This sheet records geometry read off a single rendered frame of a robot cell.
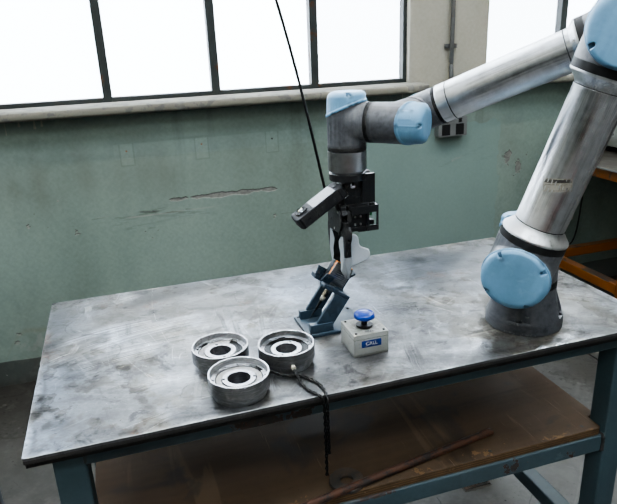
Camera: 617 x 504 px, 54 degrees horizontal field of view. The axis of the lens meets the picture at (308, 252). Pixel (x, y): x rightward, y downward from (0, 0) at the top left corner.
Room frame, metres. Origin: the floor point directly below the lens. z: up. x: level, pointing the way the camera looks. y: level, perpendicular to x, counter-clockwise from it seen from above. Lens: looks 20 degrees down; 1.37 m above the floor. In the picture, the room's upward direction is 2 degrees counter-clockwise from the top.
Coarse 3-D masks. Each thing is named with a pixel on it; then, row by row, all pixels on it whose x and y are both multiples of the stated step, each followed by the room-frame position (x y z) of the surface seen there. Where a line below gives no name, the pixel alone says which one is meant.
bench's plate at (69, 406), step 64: (384, 256) 1.55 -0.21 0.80; (448, 256) 1.53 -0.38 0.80; (64, 320) 1.23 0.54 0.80; (128, 320) 1.21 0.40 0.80; (192, 320) 1.20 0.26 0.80; (256, 320) 1.19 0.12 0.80; (384, 320) 1.16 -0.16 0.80; (448, 320) 1.15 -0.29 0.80; (576, 320) 1.12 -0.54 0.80; (64, 384) 0.96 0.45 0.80; (128, 384) 0.95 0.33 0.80; (192, 384) 0.94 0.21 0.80; (384, 384) 0.92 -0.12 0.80; (64, 448) 0.77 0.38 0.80
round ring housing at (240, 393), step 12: (228, 360) 0.95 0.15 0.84; (240, 360) 0.96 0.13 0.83; (252, 360) 0.95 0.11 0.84; (216, 372) 0.93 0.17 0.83; (228, 372) 0.93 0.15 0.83; (240, 372) 0.93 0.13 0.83; (252, 372) 0.92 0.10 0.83; (264, 372) 0.92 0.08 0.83; (216, 384) 0.87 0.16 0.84; (228, 384) 0.89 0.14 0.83; (240, 384) 0.88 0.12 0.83; (252, 384) 0.86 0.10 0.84; (264, 384) 0.88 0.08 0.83; (216, 396) 0.87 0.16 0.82; (228, 396) 0.86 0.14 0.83; (240, 396) 0.86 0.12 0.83; (252, 396) 0.86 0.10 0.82; (264, 396) 0.89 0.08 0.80
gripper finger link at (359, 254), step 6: (354, 234) 1.15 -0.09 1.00; (342, 240) 1.13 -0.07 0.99; (354, 240) 1.14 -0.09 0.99; (342, 246) 1.13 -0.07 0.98; (354, 246) 1.14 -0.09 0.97; (360, 246) 1.15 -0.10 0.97; (342, 252) 1.13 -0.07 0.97; (354, 252) 1.14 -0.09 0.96; (360, 252) 1.14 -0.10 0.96; (366, 252) 1.15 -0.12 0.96; (342, 258) 1.13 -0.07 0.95; (348, 258) 1.12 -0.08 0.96; (354, 258) 1.14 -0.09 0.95; (360, 258) 1.14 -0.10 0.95; (366, 258) 1.14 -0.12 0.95; (342, 264) 1.13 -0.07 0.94; (348, 264) 1.13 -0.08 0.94; (354, 264) 1.14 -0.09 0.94; (342, 270) 1.14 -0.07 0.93; (348, 270) 1.13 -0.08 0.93; (348, 276) 1.14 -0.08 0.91
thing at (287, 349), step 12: (264, 336) 1.03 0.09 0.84; (276, 336) 1.05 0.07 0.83; (288, 336) 1.05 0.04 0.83; (300, 336) 1.05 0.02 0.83; (276, 348) 1.01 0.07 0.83; (288, 348) 1.02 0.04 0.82; (300, 348) 1.00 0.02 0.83; (312, 348) 0.98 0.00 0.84; (264, 360) 0.97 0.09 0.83; (276, 360) 0.95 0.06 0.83; (288, 360) 0.95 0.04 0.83; (300, 360) 0.96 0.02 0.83; (288, 372) 0.96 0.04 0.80
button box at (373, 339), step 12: (348, 324) 1.06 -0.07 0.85; (360, 324) 1.05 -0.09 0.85; (372, 324) 1.05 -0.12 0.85; (348, 336) 1.04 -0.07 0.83; (360, 336) 1.01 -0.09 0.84; (372, 336) 1.02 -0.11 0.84; (384, 336) 1.03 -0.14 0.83; (348, 348) 1.04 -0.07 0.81; (360, 348) 1.01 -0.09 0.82; (372, 348) 1.02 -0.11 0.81; (384, 348) 1.03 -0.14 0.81
